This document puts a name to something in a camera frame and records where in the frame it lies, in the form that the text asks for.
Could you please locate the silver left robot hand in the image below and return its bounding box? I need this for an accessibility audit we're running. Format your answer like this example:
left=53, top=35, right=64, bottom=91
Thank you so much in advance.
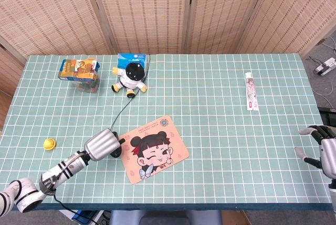
left=83, top=127, right=126, bottom=162

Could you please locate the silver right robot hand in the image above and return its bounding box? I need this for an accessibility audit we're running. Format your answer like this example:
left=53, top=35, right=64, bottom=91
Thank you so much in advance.
left=293, top=124, right=336, bottom=180

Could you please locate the black computer mouse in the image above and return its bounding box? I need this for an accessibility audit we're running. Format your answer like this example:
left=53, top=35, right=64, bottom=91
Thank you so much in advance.
left=110, top=130, right=123, bottom=158

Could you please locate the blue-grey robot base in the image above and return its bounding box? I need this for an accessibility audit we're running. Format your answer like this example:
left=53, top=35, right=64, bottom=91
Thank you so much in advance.
left=109, top=210, right=223, bottom=225

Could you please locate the cartoon girl mouse pad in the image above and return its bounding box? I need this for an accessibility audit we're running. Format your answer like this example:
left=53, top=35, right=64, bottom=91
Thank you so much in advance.
left=119, top=114, right=190, bottom=185

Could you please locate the black equipment box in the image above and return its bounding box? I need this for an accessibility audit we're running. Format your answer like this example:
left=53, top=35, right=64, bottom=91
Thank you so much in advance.
left=317, top=106, right=336, bottom=126

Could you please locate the clear plastic toy container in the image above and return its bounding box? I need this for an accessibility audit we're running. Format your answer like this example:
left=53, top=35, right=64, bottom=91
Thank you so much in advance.
left=72, top=77, right=101, bottom=94

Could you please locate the black-headed plush doll white coat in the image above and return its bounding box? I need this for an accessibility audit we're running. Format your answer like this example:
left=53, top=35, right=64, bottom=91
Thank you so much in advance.
left=111, top=62, right=149, bottom=99

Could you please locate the blue and orange carton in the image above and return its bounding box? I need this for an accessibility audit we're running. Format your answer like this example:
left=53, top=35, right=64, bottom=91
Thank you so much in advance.
left=58, top=57, right=100, bottom=82

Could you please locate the blue plastic bin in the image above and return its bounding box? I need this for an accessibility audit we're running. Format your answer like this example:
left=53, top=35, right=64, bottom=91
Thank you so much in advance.
left=70, top=210, right=102, bottom=225

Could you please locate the white power strip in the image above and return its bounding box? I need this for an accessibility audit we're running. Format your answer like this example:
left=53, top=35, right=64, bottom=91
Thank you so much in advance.
left=314, top=57, right=336, bottom=76

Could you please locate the blue tissue box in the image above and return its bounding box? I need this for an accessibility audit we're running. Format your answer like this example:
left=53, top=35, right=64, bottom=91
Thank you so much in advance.
left=117, top=53, right=147, bottom=71

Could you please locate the floral toothpaste tube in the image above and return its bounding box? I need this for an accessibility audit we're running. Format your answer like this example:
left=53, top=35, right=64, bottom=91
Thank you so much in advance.
left=244, top=72, right=259, bottom=112

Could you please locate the green grid tablecloth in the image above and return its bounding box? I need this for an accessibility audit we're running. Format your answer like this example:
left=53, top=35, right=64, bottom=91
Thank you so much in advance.
left=0, top=53, right=335, bottom=211

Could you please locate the woven bamboo screen panel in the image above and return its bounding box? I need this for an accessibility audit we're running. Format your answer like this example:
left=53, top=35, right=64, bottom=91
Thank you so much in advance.
left=0, top=0, right=117, bottom=59
left=86, top=0, right=195, bottom=55
left=236, top=0, right=336, bottom=58
left=0, top=36, right=27, bottom=98
left=188, top=0, right=271, bottom=55

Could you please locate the thin black cable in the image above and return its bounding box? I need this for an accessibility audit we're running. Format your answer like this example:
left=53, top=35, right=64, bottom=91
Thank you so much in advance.
left=109, top=53, right=152, bottom=133

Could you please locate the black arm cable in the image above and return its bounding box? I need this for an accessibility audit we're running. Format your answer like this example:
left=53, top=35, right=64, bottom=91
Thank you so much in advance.
left=52, top=193, right=98, bottom=223

